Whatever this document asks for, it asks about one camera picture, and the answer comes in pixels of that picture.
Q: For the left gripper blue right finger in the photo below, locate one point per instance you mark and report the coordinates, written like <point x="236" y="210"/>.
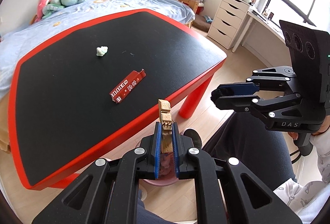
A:
<point x="176" y="157"/>

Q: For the wooden clothespin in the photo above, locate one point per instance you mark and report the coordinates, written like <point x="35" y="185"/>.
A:
<point x="165" y="117"/>

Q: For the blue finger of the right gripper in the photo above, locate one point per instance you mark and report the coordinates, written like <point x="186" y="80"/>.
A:
<point x="240" y="103"/>
<point x="238" y="89"/>

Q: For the person right leg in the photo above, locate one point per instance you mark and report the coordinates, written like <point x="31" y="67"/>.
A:
<point x="263" y="152"/>

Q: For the red box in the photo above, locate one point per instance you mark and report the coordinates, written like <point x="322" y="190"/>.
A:
<point x="122" y="90"/>

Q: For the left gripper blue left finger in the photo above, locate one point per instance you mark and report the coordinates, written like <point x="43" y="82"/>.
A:
<point x="157" y="150"/>

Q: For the white drawer chest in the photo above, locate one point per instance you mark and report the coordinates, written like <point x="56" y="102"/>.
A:
<point x="227" y="21"/>

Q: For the person right hand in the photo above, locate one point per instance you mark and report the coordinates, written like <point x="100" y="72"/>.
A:
<point x="324" y="127"/>

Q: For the white desk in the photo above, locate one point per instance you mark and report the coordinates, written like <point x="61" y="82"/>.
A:
<point x="252" y="16"/>

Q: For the right foot slipper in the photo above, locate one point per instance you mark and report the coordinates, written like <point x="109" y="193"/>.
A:
<point x="194" y="135"/>

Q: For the bed with blue duvet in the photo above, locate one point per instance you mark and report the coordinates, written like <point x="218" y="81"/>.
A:
<point x="16" y="44"/>

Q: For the red black low table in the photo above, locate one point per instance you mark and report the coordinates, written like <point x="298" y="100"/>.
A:
<point x="60" y="113"/>

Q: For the green white paper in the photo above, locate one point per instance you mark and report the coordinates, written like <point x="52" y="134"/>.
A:
<point x="101" y="51"/>

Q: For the pink plastic trash bin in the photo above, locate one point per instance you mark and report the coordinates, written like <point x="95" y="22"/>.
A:
<point x="167" y="174"/>

